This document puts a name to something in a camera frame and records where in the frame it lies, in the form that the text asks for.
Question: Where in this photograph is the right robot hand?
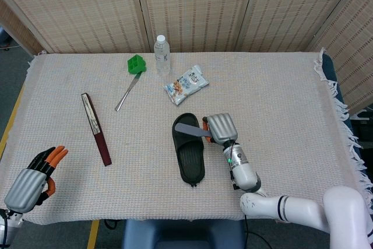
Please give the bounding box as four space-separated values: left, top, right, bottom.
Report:
202 113 238 146

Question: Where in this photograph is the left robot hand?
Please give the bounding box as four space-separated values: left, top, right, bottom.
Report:
3 145 69 214

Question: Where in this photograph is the black slide sandal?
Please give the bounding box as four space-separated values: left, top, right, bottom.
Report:
171 112 206 188

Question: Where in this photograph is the beige woven tablecloth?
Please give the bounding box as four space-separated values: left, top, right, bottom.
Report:
0 47 373 226

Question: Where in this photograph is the white blue snack bag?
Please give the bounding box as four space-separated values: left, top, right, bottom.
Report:
163 64 210 106

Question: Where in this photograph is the clear plastic water bottle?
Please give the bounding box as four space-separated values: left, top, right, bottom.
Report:
153 34 171 77

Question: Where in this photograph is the green plastic grid box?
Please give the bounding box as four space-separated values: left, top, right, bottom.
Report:
126 54 147 75

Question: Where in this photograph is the blue padded table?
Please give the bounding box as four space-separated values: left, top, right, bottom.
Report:
322 52 355 145

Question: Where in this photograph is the woven bamboo screen panel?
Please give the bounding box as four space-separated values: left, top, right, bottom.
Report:
307 0 373 115
0 0 146 54
133 0 259 53
235 0 365 53
0 0 44 57

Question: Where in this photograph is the black equipment stand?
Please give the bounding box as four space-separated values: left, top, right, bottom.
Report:
349 108 373 150

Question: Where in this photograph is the black floor cable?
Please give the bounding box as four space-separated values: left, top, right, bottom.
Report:
244 216 273 249

